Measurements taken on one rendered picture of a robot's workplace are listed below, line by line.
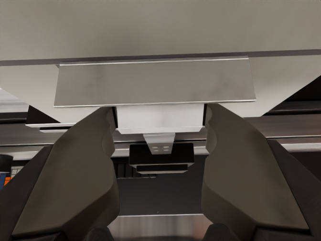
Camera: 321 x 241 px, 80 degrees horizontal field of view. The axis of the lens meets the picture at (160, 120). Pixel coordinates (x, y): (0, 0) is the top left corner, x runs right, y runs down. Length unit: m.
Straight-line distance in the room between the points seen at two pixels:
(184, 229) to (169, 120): 0.09
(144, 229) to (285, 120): 0.39
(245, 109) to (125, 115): 0.10
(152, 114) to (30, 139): 0.38
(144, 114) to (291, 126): 0.39
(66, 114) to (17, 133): 0.36
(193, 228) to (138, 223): 0.05
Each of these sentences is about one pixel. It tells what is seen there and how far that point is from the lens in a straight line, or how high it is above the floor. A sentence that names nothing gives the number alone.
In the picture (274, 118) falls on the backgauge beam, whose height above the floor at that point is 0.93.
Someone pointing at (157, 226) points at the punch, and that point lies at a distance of 0.19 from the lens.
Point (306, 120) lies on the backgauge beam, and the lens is 0.52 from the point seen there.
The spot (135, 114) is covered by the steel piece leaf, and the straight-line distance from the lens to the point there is 0.15.
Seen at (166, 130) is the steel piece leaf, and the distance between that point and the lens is 0.20.
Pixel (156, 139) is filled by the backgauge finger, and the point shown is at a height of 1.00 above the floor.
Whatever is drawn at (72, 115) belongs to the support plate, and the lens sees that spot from 0.17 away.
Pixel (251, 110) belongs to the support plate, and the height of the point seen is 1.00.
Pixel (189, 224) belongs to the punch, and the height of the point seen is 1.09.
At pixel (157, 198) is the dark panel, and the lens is 0.69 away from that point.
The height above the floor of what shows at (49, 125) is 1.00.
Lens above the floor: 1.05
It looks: 18 degrees down
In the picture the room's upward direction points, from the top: 178 degrees clockwise
